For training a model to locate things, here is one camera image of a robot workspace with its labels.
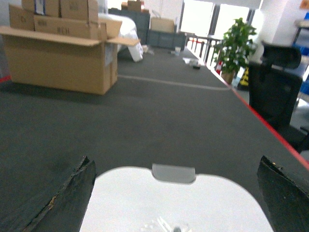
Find green potted plant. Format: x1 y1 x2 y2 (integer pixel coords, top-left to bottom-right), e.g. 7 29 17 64
212 18 257 84

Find black office chair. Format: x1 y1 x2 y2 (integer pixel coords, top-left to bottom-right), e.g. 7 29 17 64
248 42 309 153

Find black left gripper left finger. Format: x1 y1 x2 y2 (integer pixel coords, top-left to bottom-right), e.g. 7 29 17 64
0 156 97 232

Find grey storage crate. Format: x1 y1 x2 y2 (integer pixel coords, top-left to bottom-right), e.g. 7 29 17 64
146 30 186 51

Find large open cardboard box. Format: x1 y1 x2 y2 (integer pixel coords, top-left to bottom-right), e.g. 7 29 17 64
0 21 141 95

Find red white traffic cone right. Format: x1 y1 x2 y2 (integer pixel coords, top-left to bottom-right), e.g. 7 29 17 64
215 60 223 75

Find white foam wrap roll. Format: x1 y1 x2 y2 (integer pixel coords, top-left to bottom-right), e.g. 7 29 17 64
98 13 143 62

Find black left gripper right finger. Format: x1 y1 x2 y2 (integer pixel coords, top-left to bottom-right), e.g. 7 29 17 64
257 156 309 232

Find white plastic tub lid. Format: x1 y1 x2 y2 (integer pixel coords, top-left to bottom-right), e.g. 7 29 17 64
81 164 272 232

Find small white cup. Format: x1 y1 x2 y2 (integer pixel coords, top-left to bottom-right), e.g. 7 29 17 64
175 47 181 56

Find stacked cardboard boxes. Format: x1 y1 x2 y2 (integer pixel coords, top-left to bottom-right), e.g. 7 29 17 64
9 0 101 40

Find dark grey table mat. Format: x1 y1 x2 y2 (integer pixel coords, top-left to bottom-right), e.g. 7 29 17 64
0 49 309 232

